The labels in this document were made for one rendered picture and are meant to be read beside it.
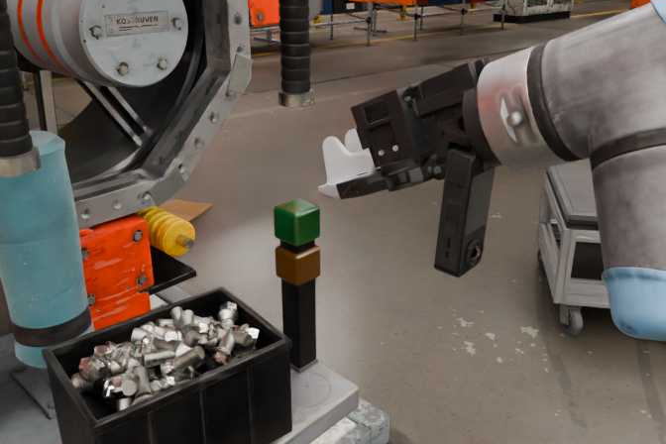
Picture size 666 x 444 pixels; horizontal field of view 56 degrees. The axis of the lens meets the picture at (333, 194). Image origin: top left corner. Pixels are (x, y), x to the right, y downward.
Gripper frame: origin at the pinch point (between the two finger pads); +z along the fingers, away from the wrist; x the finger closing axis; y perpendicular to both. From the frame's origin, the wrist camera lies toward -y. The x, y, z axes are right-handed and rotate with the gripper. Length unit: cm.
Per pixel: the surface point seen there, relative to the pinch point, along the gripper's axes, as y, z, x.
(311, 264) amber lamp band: -7.4, 8.7, -2.0
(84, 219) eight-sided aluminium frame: 6.1, 37.3, 7.4
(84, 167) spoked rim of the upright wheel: 13.6, 47.3, -0.3
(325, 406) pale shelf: -22.8, 9.8, 2.3
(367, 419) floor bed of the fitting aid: -48, 43, -34
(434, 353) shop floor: -52, 52, -71
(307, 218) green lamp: -2.1, 6.3, -1.5
